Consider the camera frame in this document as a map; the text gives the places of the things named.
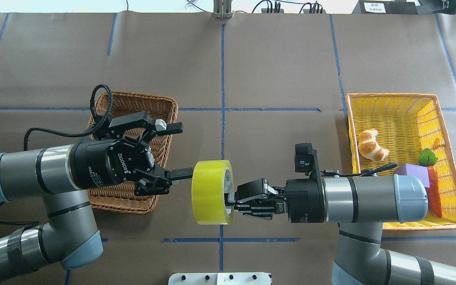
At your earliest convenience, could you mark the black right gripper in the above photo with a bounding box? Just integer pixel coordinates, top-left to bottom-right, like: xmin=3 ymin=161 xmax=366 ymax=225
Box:
xmin=225 ymin=179 xmax=325 ymax=223

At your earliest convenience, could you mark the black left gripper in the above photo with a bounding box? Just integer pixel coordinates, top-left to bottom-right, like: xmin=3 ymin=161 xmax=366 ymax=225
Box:
xmin=69 ymin=112 xmax=194 ymax=196

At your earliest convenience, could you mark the yellow tape roll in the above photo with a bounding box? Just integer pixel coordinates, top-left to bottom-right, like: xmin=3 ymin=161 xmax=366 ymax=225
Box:
xmin=191 ymin=160 xmax=235 ymax=225

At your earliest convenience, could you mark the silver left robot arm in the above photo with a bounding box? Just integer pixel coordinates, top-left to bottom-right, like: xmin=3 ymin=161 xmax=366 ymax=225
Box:
xmin=0 ymin=111 xmax=192 ymax=282

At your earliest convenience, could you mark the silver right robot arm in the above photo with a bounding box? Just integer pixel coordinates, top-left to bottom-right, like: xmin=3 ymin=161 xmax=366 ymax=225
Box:
xmin=223 ymin=175 xmax=456 ymax=285

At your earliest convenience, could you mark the brown wicker basket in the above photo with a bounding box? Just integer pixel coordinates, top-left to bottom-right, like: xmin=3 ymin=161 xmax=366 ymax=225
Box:
xmin=87 ymin=91 xmax=179 ymax=215

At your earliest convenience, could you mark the yellow woven basket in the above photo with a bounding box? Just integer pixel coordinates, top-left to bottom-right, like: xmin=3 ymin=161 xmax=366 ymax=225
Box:
xmin=345 ymin=93 xmax=456 ymax=231

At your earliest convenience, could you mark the toy croissant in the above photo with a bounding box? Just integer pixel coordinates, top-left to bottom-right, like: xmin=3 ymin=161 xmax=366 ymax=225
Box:
xmin=358 ymin=128 xmax=390 ymax=162

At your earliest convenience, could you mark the black orange power adapter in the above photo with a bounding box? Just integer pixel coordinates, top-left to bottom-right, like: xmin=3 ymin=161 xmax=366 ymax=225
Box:
xmin=261 ymin=0 xmax=282 ymax=14

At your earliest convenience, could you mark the purple foam block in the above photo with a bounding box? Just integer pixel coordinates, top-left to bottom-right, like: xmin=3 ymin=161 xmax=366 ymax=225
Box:
xmin=394 ymin=163 xmax=430 ymax=188

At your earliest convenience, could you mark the toy carrot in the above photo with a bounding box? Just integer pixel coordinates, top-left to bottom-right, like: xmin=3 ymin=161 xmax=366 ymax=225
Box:
xmin=418 ymin=148 xmax=442 ymax=218

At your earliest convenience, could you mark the black box with label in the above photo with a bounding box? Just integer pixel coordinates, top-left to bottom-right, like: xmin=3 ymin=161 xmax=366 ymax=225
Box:
xmin=351 ymin=0 xmax=418 ymax=15

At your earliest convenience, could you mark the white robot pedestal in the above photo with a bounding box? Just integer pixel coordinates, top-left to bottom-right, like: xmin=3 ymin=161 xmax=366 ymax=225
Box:
xmin=168 ymin=272 xmax=273 ymax=285

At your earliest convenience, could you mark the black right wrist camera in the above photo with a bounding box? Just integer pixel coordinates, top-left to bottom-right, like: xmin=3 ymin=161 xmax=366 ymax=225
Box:
xmin=294 ymin=142 xmax=320 ymax=179

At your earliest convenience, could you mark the black right camera cable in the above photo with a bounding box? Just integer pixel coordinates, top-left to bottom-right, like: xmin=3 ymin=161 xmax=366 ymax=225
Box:
xmin=323 ymin=162 xmax=399 ymax=177

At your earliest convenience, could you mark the aluminium frame post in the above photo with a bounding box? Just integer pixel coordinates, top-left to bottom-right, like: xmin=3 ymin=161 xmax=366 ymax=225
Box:
xmin=213 ymin=0 xmax=233 ymax=19

